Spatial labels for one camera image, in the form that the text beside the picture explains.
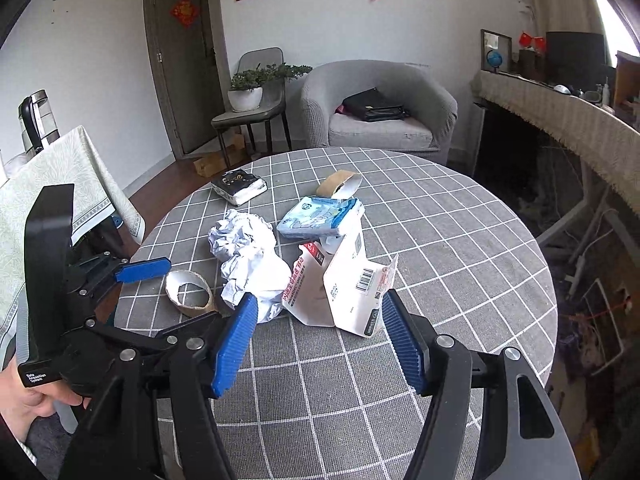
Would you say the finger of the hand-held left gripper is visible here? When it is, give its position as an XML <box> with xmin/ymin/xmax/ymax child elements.
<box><xmin>66</xmin><ymin>253</ymin><xmax>172</xmax><ymax>308</ymax></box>
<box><xmin>62</xmin><ymin>312</ymin><xmax>221</xmax><ymax>392</ymax></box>

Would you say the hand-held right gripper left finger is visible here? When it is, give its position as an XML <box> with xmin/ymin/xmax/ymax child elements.
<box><xmin>70</xmin><ymin>294</ymin><xmax>259</xmax><ymax>480</ymax></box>

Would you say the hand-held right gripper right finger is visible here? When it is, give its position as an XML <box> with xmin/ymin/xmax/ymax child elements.
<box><xmin>382</xmin><ymin>290</ymin><xmax>583</xmax><ymax>480</ymax></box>

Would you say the short cardboard tape ring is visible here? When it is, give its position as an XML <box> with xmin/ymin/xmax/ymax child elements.
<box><xmin>165</xmin><ymin>270</ymin><xmax>216</xmax><ymax>318</ymax></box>

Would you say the torn white carton box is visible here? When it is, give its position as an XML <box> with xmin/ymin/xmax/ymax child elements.
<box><xmin>281</xmin><ymin>232</ymin><xmax>399</xmax><ymax>340</ymax></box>

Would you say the white paper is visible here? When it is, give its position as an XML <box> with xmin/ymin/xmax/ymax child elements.
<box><xmin>220</xmin><ymin>246</ymin><xmax>293</xmax><ymax>323</ymax></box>
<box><xmin>207</xmin><ymin>209</ymin><xmax>278</xmax><ymax>262</ymax></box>

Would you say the black and white packet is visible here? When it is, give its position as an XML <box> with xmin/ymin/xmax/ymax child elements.
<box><xmin>210</xmin><ymin>170</ymin><xmax>267</xmax><ymax>206</ymax></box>

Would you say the blue white tissue packet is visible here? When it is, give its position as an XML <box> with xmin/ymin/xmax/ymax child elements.
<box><xmin>276</xmin><ymin>196</ymin><xmax>365</xmax><ymax>240</ymax></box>

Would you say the brown cardboard tube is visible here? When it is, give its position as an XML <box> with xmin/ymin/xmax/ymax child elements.
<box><xmin>316</xmin><ymin>170</ymin><xmax>362</xmax><ymax>200</ymax></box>

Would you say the person's left hand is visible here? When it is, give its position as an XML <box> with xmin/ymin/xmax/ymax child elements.
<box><xmin>0</xmin><ymin>360</ymin><xmax>85</xmax><ymax>442</ymax></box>

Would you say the side table pale patterned cloth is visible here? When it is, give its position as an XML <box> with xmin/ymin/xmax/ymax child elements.
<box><xmin>0</xmin><ymin>125</ymin><xmax>146</xmax><ymax>351</ymax></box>

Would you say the round table grey checked tablecloth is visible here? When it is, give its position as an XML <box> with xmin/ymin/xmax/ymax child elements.
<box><xmin>107</xmin><ymin>147</ymin><xmax>583</xmax><ymax>480</ymax></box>

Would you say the cardboard box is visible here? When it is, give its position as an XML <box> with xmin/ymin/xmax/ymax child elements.
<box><xmin>194</xmin><ymin>132</ymin><xmax>246</xmax><ymax>177</ymax></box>

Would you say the steel electric kettle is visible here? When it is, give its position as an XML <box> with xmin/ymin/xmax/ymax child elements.
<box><xmin>18</xmin><ymin>89</ymin><xmax>61</xmax><ymax>156</ymax></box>

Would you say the brown door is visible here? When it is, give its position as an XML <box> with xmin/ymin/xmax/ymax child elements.
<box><xmin>142</xmin><ymin>0</ymin><xmax>228</xmax><ymax>161</ymax></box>

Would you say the potted plant white pot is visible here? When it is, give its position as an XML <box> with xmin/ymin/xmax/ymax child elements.
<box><xmin>227</xmin><ymin>62</ymin><xmax>313</xmax><ymax>112</ymax></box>

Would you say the black handbag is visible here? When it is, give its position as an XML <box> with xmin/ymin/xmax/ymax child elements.
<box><xmin>341</xmin><ymin>88</ymin><xmax>411</xmax><ymax>122</ymax></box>

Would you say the grey armchair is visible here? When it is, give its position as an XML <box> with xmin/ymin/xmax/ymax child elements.
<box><xmin>300</xmin><ymin>60</ymin><xmax>458</xmax><ymax>166</ymax></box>

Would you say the grey dining chair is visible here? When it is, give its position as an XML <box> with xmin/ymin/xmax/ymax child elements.
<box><xmin>211</xmin><ymin>47</ymin><xmax>292</xmax><ymax>168</ymax></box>

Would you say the red door decoration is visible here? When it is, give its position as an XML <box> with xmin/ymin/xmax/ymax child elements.
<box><xmin>171</xmin><ymin>0</ymin><xmax>198</xmax><ymax>28</ymax></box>

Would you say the desk with beige fringed cloth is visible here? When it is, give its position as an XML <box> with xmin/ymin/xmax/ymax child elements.
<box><xmin>472</xmin><ymin>70</ymin><xmax>640</xmax><ymax>251</ymax></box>

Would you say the brown box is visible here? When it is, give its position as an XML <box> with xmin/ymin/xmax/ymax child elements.
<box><xmin>519</xmin><ymin>49</ymin><xmax>546</xmax><ymax>81</ymax></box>

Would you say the black monitor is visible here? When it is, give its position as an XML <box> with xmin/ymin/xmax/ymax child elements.
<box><xmin>545</xmin><ymin>31</ymin><xmax>607</xmax><ymax>88</ymax></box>

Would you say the wooden desk shelf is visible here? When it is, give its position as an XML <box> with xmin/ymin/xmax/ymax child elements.
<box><xmin>614</xmin><ymin>51</ymin><xmax>640</xmax><ymax>116</ymax></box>

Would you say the dark picture frame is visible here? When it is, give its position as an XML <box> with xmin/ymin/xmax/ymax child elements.
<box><xmin>480</xmin><ymin>29</ymin><xmax>512</xmax><ymax>73</ymax></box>

